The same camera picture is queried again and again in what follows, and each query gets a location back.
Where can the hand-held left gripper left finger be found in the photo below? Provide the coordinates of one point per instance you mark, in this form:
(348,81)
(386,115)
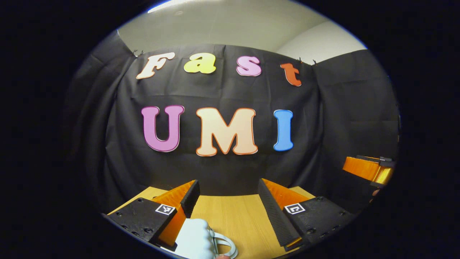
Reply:
(191,196)

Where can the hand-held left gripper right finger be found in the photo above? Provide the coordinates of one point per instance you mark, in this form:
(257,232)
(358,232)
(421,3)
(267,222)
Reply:
(267,205)

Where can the light blue suitcase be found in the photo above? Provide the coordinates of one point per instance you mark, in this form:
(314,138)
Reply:
(196,237)

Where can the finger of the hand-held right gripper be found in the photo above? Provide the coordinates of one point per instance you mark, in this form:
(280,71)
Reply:
(361,168)

